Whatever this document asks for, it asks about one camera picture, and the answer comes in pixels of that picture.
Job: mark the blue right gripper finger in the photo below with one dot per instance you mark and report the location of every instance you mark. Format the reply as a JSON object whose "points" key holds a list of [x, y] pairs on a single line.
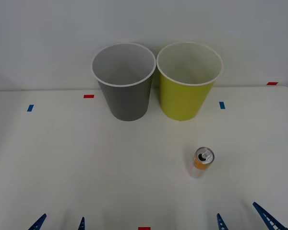
{"points": [[270, 219], [221, 224]]}

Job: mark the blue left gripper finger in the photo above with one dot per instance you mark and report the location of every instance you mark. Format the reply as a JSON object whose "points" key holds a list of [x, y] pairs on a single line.
{"points": [[81, 225], [38, 222]]}

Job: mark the orange and white drink can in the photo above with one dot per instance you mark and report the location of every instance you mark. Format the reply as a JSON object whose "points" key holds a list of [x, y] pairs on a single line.
{"points": [[199, 165]]}

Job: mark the yellow-green plastic waste bin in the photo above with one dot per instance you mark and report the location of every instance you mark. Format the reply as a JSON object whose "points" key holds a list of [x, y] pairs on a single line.
{"points": [[182, 100]]}

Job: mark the grey plastic waste bin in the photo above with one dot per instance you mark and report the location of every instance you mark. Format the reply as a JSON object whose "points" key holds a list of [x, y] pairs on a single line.
{"points": [[129, 103]]}

